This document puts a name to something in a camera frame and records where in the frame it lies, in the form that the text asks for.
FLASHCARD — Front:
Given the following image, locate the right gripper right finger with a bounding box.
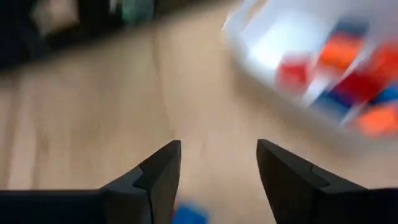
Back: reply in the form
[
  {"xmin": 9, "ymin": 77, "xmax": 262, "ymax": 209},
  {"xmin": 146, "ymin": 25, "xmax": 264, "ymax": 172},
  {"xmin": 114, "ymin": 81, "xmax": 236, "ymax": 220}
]
[{"xmin": 256, "ymin": 138, "xmax": 398, "ymax": 224}]

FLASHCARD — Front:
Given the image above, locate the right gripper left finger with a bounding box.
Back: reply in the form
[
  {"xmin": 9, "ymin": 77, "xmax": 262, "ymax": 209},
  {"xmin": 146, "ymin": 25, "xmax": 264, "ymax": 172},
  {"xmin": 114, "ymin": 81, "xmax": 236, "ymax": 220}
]
[{"xmin": 0, "ymin": 139, "xmax": 182, "ymax": 224}]

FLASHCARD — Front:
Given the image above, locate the small orange block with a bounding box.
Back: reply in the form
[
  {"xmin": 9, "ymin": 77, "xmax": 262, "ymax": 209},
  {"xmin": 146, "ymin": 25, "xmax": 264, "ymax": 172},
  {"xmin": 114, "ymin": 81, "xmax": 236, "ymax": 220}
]
[
  {"xmin": 319, "ymin": 30, "xmax": 365, "ymax": 72},
  {"xmin": 355, "ymin": 103, "xmax": 398, "ymax": 138}
]

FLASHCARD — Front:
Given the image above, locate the small blue block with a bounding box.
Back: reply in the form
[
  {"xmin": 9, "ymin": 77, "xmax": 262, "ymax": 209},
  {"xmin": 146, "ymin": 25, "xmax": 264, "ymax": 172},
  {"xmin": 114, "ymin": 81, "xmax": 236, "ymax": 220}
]
[
  {"xmin": 310, "ymin": 89, "xmax": 353, "ymax": 118},
  {"xmin": 372, "ymin": 86, "xmax": 398, "ymax": 106},
  {"xmin": 335, "ymin": 16, "xmax": 370, "ymax": 35},
  {"xmin": 171, "ymin": 201, "xmax": 210, "ymax": 224}
]

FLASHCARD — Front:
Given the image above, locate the small red block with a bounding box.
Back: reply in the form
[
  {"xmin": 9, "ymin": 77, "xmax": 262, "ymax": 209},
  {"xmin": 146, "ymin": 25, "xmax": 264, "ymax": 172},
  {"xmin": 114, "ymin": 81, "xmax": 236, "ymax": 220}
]
[
  {"xmin": 331, "ymin": 42, "xmax": 398, "ymax": 104},
  {"xmin": 275, "ymin": 57, "xmax": 312, "ymax": 93}
]

